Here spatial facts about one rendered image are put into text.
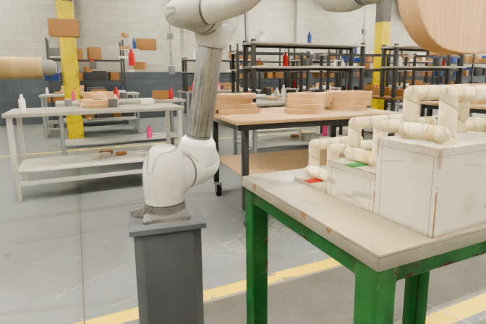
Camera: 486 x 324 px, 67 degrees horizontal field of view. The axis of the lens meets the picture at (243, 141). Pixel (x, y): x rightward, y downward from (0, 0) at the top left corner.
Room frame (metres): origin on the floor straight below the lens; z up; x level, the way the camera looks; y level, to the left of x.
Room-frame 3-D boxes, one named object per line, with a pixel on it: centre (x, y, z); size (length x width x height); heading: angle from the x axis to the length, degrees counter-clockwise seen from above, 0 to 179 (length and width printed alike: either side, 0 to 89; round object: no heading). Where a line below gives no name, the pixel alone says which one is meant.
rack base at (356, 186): (0.92, -0.37, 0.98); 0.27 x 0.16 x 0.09; 118
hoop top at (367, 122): (0.95, -0.35, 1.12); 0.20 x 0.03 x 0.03; 117
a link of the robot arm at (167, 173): (1.40, 0.30, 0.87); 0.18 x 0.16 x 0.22; 150
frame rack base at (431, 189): (0.78, -0.44, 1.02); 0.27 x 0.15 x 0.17; 118
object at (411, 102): (0.77, -0.35, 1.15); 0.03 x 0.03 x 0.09
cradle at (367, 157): (0.87, -0.29, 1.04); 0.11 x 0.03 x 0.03; 28
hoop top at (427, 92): (0.81, -0.43, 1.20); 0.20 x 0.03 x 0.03; 117
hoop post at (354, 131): (0.91, -0.28, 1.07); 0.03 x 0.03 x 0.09
